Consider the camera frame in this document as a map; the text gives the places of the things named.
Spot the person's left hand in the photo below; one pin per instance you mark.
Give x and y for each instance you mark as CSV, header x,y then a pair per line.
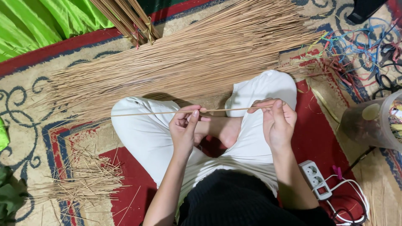
x,y
182,131

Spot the person's right hand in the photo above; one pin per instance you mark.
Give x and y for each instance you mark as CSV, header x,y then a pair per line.
x,y
278,128

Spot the thin single palm rib stick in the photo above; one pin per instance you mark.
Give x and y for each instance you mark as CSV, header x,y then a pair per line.
x,y
232,109

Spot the person's white trousers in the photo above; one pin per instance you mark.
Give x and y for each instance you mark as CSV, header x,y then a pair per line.
x,y
147,138

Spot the person's bare foot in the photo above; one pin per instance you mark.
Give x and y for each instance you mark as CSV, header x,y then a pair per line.
x,y
227,130

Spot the yellow plastic strip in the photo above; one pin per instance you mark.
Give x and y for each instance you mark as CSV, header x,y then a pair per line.
x,y
326,105

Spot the white power strip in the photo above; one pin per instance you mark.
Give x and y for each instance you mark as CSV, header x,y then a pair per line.
x,y
315,179

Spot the large heap of palm sticks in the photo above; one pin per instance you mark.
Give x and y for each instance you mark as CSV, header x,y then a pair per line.
x,y
194,59

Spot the pink clip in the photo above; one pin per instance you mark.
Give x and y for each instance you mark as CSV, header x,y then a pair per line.
x,y
337,172

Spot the person's black shirt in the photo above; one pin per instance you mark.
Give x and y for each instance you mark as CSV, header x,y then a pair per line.
x,y
238,201

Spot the thin black rod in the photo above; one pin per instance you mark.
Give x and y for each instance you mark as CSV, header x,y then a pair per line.
x,y
358,160

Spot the clear plastic jar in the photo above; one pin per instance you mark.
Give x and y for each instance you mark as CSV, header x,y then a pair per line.
x,y
373,122

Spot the pile of short stick offcuts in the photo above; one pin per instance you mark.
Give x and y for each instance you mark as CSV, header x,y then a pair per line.
x,y
84,180

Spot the black scissors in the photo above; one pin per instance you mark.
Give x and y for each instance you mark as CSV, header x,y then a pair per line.
x,y
388,80

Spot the tied bundles of palm sticks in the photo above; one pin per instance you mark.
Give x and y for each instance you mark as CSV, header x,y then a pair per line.
x,y
132,18

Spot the black plastic object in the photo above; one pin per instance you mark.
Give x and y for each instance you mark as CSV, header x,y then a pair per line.
x,y
364,11

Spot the patterned red beige rug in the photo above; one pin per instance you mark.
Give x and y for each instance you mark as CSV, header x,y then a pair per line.
x,y
28,94

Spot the bright green cloth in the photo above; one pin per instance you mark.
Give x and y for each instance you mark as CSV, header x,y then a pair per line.
x,y
37,22

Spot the dark green leaves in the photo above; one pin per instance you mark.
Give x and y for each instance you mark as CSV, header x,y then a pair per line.
x,y
11,194

